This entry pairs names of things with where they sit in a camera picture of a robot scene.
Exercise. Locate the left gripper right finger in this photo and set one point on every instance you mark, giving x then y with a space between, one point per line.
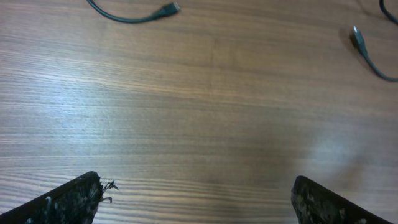
313 204

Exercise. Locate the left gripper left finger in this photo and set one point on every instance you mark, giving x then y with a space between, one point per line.
75 202

